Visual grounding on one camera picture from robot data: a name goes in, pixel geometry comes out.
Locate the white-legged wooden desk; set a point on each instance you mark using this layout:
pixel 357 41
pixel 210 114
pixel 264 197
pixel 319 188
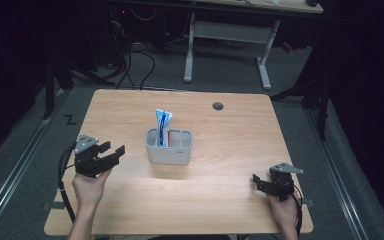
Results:
pixel 230 31

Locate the black tape strip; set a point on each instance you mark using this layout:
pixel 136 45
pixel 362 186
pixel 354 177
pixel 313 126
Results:
pixel 307 202
pixel 55 205

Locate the person's right hand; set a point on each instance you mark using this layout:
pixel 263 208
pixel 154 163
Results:
pixel 284 211

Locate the black metal stand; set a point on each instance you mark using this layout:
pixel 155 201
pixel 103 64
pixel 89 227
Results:
pixel 320 96
pixel 50 86

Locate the grey plastic holder box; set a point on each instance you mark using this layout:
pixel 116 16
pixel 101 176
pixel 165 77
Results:
pixel 170 155

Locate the person's left hand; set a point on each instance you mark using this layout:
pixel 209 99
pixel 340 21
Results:
pixel 88 190

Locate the zigzag black floor tape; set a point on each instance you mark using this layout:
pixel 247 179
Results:
pixel 70 119

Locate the blue white toothpaste tube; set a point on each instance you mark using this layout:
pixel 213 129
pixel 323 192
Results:
pixel 162 125

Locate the metal floor rail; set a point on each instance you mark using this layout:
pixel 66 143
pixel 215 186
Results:
pixel 16 170
pixel 336 180

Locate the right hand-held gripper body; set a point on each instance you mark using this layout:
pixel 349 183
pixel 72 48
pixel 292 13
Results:
pixel 281 183

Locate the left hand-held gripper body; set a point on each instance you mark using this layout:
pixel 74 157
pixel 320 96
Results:
pixel 88 158

